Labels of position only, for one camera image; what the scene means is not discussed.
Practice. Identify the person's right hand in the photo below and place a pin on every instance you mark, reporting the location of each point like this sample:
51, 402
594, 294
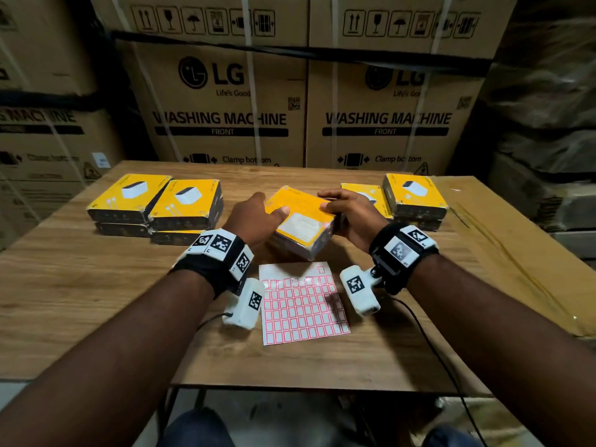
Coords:
361, 214

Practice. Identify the person's left hand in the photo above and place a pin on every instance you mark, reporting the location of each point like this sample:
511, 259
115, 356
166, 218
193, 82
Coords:
251, 221

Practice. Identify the group of yellow boxes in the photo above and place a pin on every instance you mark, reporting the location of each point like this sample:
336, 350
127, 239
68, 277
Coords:
186, 209

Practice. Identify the sheet of red-bordered labels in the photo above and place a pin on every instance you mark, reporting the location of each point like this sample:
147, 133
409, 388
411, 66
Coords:
302, 316

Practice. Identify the person's right forearm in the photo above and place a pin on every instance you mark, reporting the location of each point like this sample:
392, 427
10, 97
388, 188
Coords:
503, 335

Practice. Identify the person's left forearm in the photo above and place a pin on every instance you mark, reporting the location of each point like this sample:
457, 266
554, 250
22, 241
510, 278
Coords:
107, 363

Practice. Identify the person's left leg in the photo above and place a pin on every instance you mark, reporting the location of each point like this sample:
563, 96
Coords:
195, 430

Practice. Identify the person's leg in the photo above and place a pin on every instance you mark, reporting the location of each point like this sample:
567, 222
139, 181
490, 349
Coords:
449, 437
195, 430

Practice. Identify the person's right leg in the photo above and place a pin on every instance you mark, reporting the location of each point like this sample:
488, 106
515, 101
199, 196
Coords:
449, 437

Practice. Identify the black wristband with marker tags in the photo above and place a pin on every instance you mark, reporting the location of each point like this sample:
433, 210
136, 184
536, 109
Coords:
396, 265
205, 270

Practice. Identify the stack of large printed cartons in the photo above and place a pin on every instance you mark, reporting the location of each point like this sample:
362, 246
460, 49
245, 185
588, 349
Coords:
214, 144

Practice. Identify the flat brown cardboard sheet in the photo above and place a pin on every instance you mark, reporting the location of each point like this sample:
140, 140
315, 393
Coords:
507, 237

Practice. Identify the black stretch wrap band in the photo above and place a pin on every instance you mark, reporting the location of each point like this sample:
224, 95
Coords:
372, 56
46, 101

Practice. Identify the plastic wrapped cardboard stack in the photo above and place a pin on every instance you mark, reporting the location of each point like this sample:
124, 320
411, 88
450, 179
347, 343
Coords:
545, 111

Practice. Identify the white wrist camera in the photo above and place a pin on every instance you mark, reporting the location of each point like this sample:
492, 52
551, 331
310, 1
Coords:
244, 307
361, 293

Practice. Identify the black metal table frame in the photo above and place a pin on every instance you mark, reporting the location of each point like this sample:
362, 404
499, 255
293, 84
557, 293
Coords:
200, 398

